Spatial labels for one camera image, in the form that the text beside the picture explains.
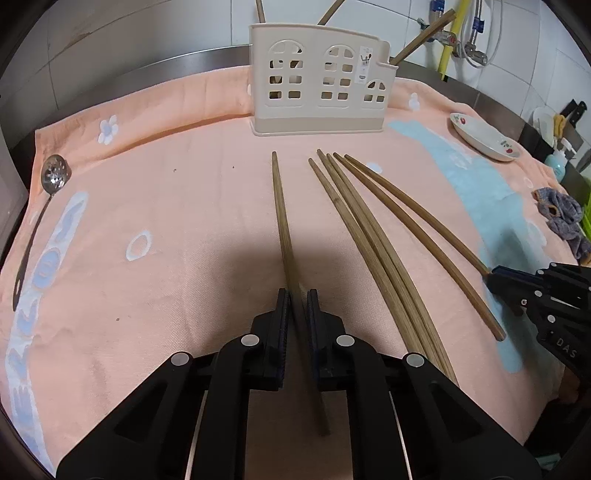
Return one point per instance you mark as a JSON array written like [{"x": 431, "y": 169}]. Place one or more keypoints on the light blue soap bottle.
[{"x": 558, "y": 161}]

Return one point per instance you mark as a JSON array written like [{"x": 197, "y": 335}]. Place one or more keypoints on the white floral bowl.
[{"x": 485, "y": 138}]

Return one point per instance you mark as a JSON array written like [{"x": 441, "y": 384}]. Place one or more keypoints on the metal water valve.
[{"x": 475, "y": 54}]

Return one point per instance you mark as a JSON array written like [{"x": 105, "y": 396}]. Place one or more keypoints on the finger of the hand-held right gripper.
[
  {"x": 512, "y": 274},
  {"x": 508, "y": 295}
]

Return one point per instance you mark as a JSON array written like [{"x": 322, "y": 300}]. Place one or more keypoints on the beige plastic utensil holder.
[{"x": 314, "y": 115}]

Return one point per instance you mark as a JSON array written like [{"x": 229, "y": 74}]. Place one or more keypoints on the peach printed towel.
[{"x": 184, "y": 207}]

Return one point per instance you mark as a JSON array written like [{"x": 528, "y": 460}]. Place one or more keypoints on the grey knitted cloth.
[{"x": 561, "y": 212}]

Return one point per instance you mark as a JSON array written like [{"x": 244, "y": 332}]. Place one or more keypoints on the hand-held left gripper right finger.
[{"x": 314, "y": 332}]

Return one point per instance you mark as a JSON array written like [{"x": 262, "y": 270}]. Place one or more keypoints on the white plate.
[{"x": 542, "y": 124}]

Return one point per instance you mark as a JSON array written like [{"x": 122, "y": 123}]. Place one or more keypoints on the yellow scrubber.
[{"x": 559, "y": 124}]

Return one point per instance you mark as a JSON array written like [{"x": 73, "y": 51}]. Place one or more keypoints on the green plastic rack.
[{"x": 586, "y": 212}]

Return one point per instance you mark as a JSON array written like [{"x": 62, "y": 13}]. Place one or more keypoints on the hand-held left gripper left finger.
[{"x": 281, "y": 332}]

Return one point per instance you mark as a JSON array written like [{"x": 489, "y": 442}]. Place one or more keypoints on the slotted metal spoon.
[{"x": 55, "y": 171}]

